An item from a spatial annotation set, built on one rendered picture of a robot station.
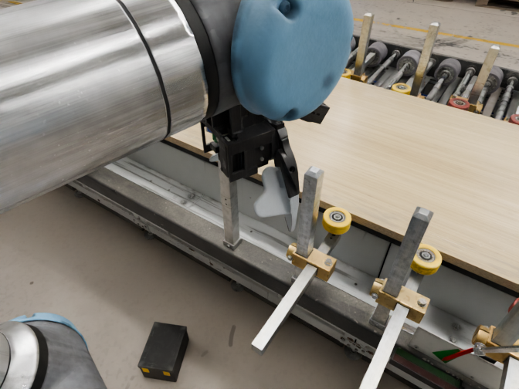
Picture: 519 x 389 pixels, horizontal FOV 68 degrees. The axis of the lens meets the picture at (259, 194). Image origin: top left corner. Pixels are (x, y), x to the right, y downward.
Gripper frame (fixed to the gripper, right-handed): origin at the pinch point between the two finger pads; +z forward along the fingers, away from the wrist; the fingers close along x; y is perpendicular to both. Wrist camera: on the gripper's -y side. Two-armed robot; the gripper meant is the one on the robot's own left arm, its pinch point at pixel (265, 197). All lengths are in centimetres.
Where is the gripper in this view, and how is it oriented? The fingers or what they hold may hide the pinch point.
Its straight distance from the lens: 55.0
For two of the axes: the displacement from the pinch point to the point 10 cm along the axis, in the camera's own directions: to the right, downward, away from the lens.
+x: 5.3, 5.8, -6.2
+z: 0.0, 7.3, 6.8
